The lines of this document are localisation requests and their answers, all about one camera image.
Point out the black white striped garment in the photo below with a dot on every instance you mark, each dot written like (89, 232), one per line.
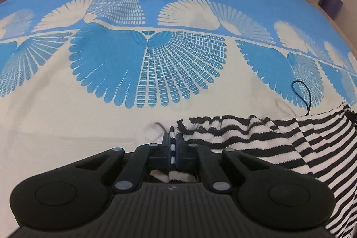
(279, 140)

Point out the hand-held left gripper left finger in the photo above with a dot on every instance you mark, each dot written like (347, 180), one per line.
(166, 149)

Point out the purple box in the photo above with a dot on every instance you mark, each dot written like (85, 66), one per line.
(330, 1)

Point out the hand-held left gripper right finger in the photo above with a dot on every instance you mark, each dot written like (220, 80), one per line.
(180, 149)

